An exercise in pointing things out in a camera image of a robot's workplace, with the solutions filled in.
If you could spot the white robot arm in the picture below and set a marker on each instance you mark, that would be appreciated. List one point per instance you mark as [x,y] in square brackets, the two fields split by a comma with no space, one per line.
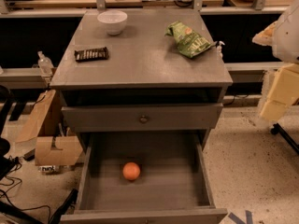
[283,37]

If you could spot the grey wooden drawer cabinet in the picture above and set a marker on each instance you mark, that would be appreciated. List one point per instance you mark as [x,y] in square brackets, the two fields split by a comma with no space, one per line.
[144,66]

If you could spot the white ceramic bowl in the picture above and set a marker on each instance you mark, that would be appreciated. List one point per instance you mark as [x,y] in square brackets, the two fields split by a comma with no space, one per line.
[113,21]

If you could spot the open grey middle drawer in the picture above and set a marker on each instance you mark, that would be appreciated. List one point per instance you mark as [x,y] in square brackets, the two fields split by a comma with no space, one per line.
[172,187]

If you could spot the brown cardboard box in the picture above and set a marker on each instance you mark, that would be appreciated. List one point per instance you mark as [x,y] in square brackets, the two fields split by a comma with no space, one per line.
[43,125]

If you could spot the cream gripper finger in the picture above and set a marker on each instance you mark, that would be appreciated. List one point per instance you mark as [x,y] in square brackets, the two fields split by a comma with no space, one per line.
[283,93]

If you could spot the closed grey top drawer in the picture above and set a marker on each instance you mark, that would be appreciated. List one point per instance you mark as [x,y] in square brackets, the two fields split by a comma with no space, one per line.
[116,118]

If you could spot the clear plastic bottle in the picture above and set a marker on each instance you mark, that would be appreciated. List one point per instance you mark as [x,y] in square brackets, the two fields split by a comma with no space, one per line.
[45,64]

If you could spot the white pump dispenser bottle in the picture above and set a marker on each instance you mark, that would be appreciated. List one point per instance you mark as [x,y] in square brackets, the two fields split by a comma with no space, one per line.
[219,46]

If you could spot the orange fruit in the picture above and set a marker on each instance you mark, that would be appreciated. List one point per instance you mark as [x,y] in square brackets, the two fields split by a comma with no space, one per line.
[131,171]

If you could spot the black stand leg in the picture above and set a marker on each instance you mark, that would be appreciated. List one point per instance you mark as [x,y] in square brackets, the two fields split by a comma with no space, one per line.
[278,129]

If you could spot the dark chocolate bar wrapper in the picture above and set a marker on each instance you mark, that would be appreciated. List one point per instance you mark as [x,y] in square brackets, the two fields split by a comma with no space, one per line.
[87,55]

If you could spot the green chip bag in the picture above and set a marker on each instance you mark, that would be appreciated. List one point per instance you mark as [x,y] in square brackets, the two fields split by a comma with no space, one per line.
[189,42]

